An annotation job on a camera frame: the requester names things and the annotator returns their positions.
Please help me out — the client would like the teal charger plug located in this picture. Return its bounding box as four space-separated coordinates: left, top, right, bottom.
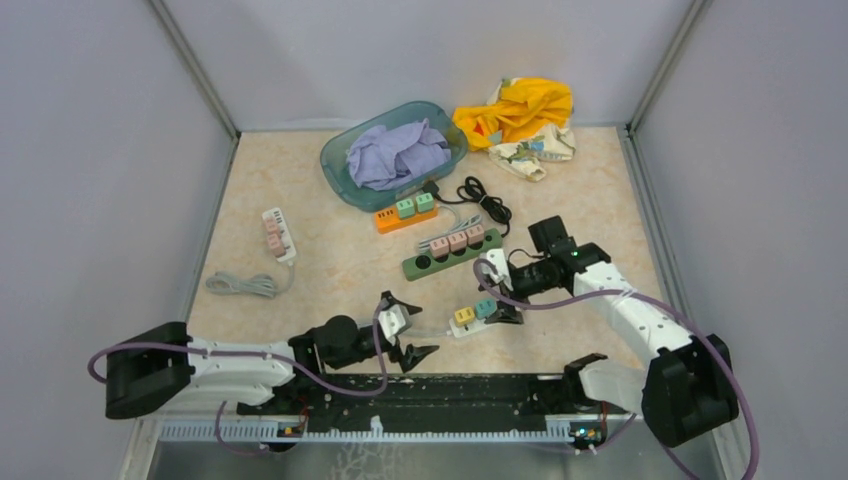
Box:
473 298 498 321

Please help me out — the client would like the yellow charger plug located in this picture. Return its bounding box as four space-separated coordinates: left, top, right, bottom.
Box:
453 307 476 328

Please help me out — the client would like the green power strip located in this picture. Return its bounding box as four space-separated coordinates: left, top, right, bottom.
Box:
401 228 503 282

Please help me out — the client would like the white power strip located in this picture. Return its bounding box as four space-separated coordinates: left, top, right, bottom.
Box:
449 314 492 338
261 207 298 266

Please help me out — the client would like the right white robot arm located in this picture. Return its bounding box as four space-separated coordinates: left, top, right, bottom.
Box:
473 216 740 447

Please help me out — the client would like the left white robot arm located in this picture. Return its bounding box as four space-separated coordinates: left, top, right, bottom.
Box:
87 291 438 420

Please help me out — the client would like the pink charger plug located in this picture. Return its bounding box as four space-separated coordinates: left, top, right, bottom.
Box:
428 237 451 259
446 232 468 252
464 224 486 247

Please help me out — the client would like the green charger plug left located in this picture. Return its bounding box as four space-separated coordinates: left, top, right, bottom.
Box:
395 198 417 220

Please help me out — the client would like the green charger plug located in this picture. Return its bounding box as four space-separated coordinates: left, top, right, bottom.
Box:
414 193 436 214
395 198 417 220

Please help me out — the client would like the green charger plug right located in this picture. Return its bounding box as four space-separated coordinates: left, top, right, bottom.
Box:
414 193 436 214

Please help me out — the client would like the orange power strip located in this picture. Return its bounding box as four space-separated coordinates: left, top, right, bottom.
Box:
373 206 438 234

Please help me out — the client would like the cream dinosaur print cloth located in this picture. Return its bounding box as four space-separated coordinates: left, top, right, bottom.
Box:
487 77 576 182

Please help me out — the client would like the teal plastic basin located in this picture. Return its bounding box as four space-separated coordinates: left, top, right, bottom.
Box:
320 101 469 213

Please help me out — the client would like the purple cloth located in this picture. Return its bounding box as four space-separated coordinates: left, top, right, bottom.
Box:
346 119 452 191

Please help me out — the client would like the yellow cloth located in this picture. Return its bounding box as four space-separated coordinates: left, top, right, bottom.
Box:
452 77 573 150

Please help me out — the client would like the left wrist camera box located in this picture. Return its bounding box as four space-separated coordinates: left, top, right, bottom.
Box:
378 311 410 345

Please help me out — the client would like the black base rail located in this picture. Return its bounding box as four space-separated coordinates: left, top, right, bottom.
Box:
236 373 627 437

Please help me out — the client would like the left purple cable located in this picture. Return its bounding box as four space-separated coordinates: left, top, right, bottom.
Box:
87 301 392 458

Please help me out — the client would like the black coiled cable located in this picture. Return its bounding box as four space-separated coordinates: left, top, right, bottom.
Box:
421 176 513 238

